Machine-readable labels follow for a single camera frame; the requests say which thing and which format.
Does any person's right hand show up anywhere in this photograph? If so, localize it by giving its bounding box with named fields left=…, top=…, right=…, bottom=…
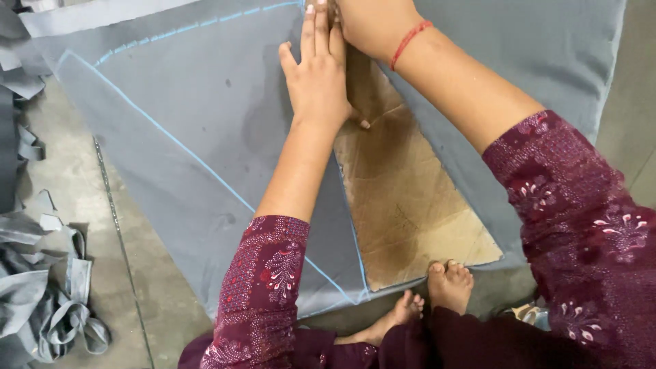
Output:
left=327, top=0, right=425, bottom=62

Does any person's left hand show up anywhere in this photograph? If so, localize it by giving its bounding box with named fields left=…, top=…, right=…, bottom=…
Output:
left=278, top=1, right=371, bottom=131

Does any brown cardboard pattern template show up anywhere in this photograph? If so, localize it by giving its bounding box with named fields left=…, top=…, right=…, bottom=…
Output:
left=333, top=43, right=504, bottom=292

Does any red thread wrist band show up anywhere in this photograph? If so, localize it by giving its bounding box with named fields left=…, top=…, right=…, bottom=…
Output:
left=389, top=19, right=434, bottom=71

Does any grey fabric with blue chalk lines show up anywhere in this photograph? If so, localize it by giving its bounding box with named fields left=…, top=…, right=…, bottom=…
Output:
left=19, top=0, right=628, bottom=321

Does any person's right foot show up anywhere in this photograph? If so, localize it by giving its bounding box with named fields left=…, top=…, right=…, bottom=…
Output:
left=427, top=259, right=475, bottom=316

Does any person's foot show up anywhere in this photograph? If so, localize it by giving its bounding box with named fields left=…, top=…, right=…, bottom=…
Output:
left=334, top=289, right=426, bottom=347
left=427, top=259, right=475, bottom=316

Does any person's left foot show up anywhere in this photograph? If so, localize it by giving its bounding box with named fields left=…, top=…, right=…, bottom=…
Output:
left=334, top=289, right=426, bottom=347

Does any maroon printed garment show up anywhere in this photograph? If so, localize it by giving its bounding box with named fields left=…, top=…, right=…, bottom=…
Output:
left=178, top=109, right=656, bottom=369

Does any pale printed cloth piece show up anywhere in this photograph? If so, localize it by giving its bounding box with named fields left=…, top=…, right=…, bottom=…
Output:
left=505, top=302, right=551, bottom=331

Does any heap of grey fabric scraps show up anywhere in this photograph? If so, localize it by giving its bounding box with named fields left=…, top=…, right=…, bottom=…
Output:
left=0, top=0, right=112, bottom=369

